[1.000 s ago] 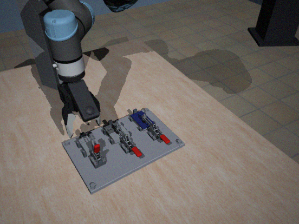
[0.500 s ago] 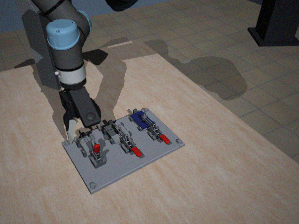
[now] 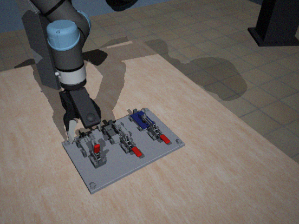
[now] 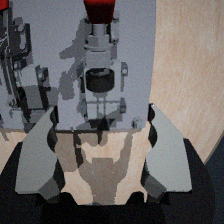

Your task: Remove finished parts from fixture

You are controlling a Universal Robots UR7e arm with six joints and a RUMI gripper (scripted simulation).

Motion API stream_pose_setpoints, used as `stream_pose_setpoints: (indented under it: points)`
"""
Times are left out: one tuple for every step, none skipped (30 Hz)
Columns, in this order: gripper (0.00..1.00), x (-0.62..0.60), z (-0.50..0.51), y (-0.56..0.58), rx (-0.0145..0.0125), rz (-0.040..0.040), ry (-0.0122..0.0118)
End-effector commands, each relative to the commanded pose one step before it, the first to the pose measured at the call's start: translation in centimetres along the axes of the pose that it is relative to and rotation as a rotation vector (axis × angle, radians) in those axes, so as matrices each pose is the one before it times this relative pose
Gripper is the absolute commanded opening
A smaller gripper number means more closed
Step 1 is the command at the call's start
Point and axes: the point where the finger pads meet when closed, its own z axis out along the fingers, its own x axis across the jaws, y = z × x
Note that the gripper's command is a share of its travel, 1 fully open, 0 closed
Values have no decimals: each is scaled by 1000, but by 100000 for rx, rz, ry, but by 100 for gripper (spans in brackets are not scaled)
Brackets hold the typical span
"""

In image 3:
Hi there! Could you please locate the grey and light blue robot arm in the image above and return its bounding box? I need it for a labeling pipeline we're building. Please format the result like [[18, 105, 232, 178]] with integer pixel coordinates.
[[30, 0, 138, 129]]

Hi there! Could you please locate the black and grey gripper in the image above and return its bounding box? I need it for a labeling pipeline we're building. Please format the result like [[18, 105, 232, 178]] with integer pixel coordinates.
[[59, 78, 101, 144]]

